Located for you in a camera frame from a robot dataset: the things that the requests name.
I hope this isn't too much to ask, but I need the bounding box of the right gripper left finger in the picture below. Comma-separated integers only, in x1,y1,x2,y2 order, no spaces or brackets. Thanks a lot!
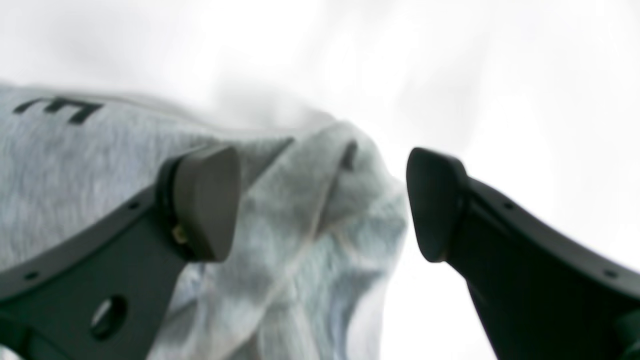
0,145,241,360

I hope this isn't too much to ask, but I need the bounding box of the grey t-shirt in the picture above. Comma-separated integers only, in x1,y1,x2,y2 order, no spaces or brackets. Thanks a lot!
1,84,409,360

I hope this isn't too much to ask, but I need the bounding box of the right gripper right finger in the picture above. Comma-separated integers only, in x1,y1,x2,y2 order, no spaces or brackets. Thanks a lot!
406,148,640,360

